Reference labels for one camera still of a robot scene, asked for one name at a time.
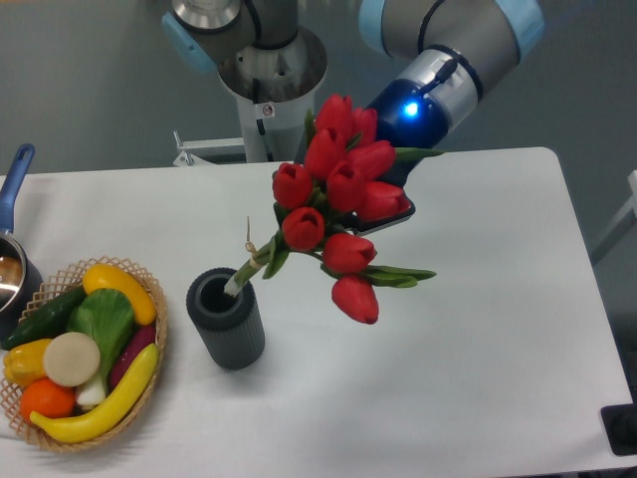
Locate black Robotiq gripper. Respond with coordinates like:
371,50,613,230
350,79,450,236

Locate red tulip bouquet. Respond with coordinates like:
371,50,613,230
223,94,435,325

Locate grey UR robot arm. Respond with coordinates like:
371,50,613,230
162,1,543,186

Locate dark grey ribbed vase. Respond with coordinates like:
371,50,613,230
186,268,266,370

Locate purple sweet potato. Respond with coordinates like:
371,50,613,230
108,325,155,389

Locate yellow squash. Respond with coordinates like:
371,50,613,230
82,264,156,326

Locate green bok choy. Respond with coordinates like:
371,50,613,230
66,289,134,411

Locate black box at table edge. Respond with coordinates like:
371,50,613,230
600,403,636,456

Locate woven wicker basket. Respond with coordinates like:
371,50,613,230
1,256,168,452

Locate yellow banana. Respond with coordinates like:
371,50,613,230
30,344,159,444

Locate green cucumber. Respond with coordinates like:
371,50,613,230
1,287,87,351

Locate orange fruit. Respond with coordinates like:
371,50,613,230
20,378,76,424

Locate yellow bell pepper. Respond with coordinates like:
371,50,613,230
3,339,53,387

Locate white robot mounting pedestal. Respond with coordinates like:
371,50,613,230
174,26,327,165

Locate white frame at right edge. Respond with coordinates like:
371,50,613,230
589,170,636,267

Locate blue handled saucepan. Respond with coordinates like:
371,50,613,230
1,143,42,340

